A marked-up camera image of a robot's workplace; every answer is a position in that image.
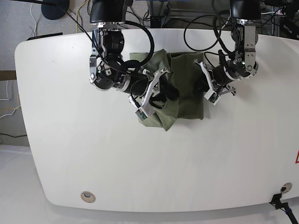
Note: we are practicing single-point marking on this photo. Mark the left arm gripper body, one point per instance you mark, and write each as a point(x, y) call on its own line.
point(218, 78)

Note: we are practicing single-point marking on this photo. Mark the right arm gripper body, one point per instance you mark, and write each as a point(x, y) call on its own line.
point(144, 89)

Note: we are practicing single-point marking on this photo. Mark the olive green T-shirt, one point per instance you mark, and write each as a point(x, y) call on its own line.
point(183, 74)

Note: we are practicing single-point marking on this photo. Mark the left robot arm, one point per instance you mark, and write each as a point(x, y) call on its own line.
point(233, 65)

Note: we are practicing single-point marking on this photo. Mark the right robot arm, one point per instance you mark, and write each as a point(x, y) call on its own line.
point(145, 77)

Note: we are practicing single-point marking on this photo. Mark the red warning triangle sticker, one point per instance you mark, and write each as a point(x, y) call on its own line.
point(297, 158)

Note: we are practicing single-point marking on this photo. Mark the round black stand base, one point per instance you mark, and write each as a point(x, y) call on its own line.
point(54, 9)

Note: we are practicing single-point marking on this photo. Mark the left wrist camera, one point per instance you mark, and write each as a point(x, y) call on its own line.
point(212, 96)

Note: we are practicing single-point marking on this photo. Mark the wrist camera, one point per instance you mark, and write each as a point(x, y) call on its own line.
point(212, 96)
point(143, 113)

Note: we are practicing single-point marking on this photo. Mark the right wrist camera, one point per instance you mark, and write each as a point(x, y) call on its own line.
point(143, 113)

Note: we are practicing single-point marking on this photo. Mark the aluminium frame with black foot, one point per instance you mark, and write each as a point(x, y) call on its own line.
point(158, 12)

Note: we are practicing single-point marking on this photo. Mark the left table cable grommet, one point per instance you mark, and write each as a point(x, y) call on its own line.
point(88, 197)

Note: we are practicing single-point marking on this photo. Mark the table cable grommet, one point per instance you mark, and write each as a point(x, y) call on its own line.
point(88, 197)
point(286, 188)

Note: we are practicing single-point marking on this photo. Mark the right table cable grommet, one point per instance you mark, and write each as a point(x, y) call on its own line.
point(286, 188)

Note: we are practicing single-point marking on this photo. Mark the black clamp with cable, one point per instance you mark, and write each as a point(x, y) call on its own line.
point(276, 202)

